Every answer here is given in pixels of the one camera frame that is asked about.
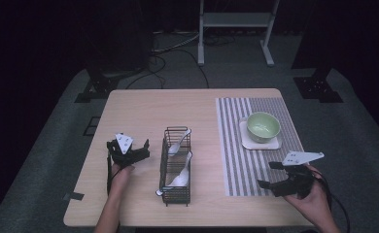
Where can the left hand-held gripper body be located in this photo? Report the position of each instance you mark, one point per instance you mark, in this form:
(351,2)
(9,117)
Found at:
(124,152)

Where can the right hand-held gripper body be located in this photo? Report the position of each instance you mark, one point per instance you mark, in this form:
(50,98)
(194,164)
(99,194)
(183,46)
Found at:
(297,176)

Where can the green bowl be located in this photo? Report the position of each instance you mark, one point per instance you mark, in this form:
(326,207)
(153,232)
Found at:
(263,126)

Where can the person's left hand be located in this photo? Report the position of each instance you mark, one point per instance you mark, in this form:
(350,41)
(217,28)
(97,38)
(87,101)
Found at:
(122,178)

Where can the person's right hand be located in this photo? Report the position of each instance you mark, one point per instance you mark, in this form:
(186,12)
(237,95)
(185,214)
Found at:
(314,204)

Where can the white square coaster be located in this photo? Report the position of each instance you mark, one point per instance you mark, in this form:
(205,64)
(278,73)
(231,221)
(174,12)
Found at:
(258,145)

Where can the striped grey placemat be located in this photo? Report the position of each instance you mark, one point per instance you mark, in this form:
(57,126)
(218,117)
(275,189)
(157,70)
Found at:
(239,168)

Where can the black stand base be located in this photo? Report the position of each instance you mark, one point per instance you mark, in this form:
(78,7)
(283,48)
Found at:
(96,87)
(317,87)

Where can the grey tape strip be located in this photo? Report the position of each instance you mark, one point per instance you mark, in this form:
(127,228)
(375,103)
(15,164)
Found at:
(74,196)

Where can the white metal stand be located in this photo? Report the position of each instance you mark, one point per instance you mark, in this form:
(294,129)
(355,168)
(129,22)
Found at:
(234,19)

